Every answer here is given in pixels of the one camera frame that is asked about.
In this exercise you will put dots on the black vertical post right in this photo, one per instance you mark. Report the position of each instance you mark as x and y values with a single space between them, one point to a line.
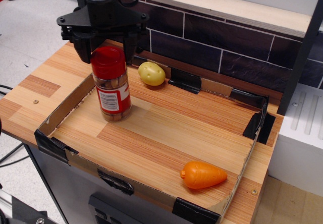
301 58

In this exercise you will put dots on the light wooden shelf top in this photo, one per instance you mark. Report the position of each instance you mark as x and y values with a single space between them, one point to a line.
265 17

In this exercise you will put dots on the red-lidded spice bottle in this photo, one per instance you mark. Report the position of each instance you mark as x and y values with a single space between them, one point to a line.
109 70

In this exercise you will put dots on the black metal bracket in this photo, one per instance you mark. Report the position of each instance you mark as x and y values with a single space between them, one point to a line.
15 211

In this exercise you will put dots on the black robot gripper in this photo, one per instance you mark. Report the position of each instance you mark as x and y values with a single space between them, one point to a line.
102 19

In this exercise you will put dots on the yellow toy potato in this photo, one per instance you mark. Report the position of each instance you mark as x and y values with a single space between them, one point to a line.
151 74

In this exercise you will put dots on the white grooved block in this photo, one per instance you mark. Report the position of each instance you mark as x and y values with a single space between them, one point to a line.
297 155

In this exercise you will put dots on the orange toy carrot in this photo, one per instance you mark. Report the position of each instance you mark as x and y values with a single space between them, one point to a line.
200 175

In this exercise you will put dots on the cardboard fence with black tape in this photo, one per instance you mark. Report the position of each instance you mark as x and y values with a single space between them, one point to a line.
197 115

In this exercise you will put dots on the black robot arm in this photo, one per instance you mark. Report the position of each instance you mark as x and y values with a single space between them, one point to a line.
94 21

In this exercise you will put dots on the dark brick-pattern back panel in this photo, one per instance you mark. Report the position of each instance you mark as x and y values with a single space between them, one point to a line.
248 53

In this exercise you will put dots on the black keyboard device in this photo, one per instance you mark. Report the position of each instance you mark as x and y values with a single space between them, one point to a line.
103 212

